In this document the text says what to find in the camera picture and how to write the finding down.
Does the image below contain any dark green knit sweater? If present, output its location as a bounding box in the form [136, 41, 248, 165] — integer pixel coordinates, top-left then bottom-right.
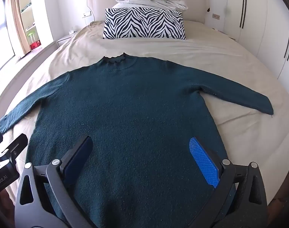
[0, 53, 274, 228]

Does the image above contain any light grey pillow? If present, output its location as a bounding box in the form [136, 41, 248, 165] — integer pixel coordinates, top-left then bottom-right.
[110, 2, 183, 12]

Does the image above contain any window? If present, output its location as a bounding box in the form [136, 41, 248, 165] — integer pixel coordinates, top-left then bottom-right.
[0, 0, 15, 76]

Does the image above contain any white wall shelf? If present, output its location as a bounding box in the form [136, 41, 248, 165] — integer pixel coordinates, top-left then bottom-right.
[19, 0, 50, 53]

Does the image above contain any white bedside table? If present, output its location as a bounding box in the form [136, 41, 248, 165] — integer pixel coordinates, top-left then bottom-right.
[57, 30, 81, 46]

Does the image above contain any white wardrobe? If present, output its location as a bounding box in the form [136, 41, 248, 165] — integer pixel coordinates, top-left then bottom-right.
[226, 0, 289, 81]

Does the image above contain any zebra print pillow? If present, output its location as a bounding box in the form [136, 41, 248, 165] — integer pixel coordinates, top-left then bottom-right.
[103, 8, 187, 40]

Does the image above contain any beige bed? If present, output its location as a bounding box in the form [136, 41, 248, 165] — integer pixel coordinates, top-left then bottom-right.
[0, 20, 289, 209]

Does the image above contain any beige upholstered headboard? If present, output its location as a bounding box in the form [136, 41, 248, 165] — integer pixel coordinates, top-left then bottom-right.
[87, 0, 210, 25]

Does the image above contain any beige curtain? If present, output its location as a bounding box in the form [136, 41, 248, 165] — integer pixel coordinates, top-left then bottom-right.
[6, 0, 25, 59]

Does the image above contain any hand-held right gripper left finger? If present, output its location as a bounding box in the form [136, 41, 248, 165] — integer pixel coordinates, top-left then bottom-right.
[15, 136, 97, 228]

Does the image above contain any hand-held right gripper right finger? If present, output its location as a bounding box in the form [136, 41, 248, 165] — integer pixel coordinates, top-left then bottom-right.
[188, 136, 268, 228]

